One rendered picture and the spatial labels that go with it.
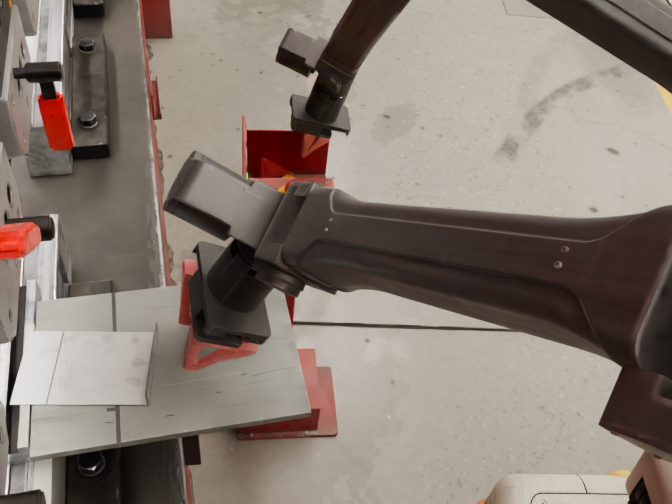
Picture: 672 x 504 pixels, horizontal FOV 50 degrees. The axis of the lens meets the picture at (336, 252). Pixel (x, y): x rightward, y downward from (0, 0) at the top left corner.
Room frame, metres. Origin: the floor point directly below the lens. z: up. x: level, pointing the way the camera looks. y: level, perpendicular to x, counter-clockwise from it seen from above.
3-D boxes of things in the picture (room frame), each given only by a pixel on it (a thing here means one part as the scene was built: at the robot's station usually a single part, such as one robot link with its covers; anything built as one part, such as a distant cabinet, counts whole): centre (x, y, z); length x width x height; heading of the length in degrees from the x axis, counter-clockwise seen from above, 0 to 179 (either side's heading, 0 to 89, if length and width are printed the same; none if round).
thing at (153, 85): (1.36, 0.48, 0.59); 0.15 x 0.02 x 0.07; 19
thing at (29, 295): (0.36, 0.30, 0.99); 0.20 x 0.03 x 0.03; 19
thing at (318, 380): (0.92, 0.07, 0.06); 0.25 x 0.20 x 0.12; 102
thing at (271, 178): (0.91, 0.10, 0.75); 0.20 x 0.16 x 0.18; 12
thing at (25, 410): (0.34, 0.28, 0.99); 0.14 x 0.01 x 0.03; 19
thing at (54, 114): (0.51, 0.28, 1.20); 0.04 x 0.02 x 0.10; 109
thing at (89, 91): (0.93, 0.44, 0.89); 0.30 x 0.05 x 0.03; 19
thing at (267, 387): (0.39, 0.15, 1.00); 0.26 x 0.18 x 0.01; 109
